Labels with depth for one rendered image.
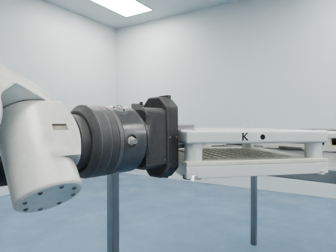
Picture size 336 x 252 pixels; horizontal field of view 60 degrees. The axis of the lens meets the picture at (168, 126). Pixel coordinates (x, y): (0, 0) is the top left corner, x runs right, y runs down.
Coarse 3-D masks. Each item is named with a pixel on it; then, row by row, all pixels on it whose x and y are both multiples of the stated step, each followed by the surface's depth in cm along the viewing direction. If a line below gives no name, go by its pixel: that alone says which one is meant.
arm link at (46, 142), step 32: (0, 128) 29; (32, 128) 28; (64, 128) 30; (96, 128) 32; (0, 160) 31; (32, 160) 27; (64, 160) 28; (96, 160) 32; (32, 192) 26; (64, 192) 29
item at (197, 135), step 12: (180, 132) 44; (192, 132) 42; (204, 132) 42; (216, 132) 43; (228, 132) 43; (240, 132) 44; (252, 132) 44; (264, 132) 45; (276, 132) 45; (288, 132) 46; (300, 132) 46; (312, 132) 47; (324, 132) 48
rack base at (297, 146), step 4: (264, 144) 129; (268, 144) 128; (272, 144) 127; (276, 144) 125; (280, 144) 124; (284, 144) 123; (288, 144) 121; (292, 144) 120; (296, 144) 119; (300, 144) 118; (288, 148) 123; (292, 148) 122; (296, 148) 120; (300, 148) 119
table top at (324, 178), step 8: (232, 144) 149; (240, 144) 149; (296, 152) 108; (328, 152) 108; (328, 160) 84; (328, 168) 69; (280, 176) 77; (288, 176) 75; (296, 176) 74; (304, 176) 73; (312, 176) 72; (320, 176) 70; (328, 176) 69
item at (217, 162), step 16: (208, 160) 44; (224, 160) 44; (240, 160) 44; (256, 160) 45; (272, 160) 45; (288, 160) 46; (304, 160) 47; (320, 160) 47; (192, 176) 42; (208, 176) 42; (224, 176) 43; (240, 176) 44
